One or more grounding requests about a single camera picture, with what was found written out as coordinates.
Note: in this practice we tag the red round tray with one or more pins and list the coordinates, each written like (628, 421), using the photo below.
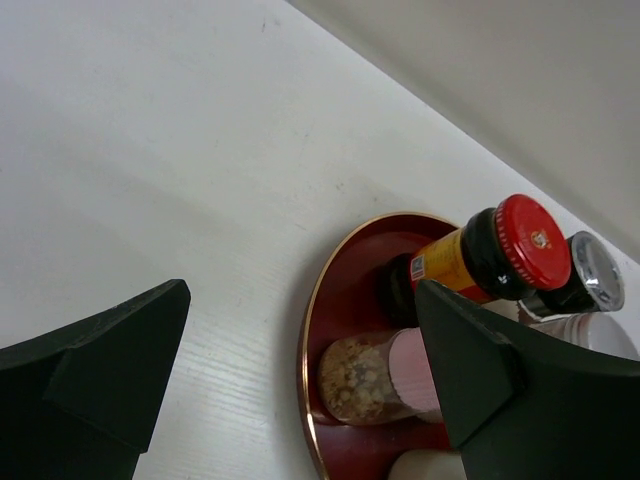
(343, 303)

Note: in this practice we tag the pink lid spice shaker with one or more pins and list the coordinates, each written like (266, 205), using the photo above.
(378, 378)

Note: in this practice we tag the black top grinder bottle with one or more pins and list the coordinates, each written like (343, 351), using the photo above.
(595, 283)

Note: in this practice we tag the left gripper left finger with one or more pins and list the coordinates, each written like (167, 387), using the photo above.
(82, 401)

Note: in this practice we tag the silver lid tall jar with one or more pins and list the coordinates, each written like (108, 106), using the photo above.
(595, 331)

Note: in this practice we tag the red lid chili sauce jar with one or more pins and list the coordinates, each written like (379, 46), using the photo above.
(509, 252)

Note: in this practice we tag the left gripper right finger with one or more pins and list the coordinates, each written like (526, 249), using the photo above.
(520, 404)

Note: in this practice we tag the black pump white bottle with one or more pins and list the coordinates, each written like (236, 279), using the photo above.
(427, 464)

